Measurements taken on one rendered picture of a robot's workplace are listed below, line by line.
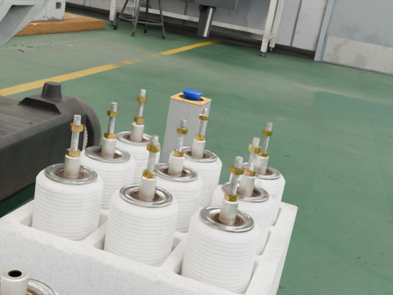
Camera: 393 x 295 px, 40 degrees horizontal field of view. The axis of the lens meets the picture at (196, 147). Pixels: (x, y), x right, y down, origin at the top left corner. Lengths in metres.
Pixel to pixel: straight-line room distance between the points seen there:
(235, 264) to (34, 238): 0.27
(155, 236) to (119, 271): 0.07
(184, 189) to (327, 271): 0.51
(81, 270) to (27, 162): 0.51
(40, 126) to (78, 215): 0.50
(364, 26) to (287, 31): 0.77
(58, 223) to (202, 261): 0.21
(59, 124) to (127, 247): 0.62
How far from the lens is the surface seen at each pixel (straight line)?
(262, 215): 0.81
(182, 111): 1.10
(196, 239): 0.70
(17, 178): 1.19
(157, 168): 0.86
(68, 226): 0.78
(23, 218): 0.82
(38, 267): 0.78
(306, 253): 1.28
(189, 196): 0.83
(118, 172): 0.86
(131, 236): 0.73
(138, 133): 0.98
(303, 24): 5.81
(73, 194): 0.75
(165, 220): 0.72
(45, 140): 1.26
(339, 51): 5.80
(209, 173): 0.93
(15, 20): 1.27
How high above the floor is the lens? 0.54
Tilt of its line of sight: 17 degrees down
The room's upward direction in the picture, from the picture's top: 10 degrees clockwise
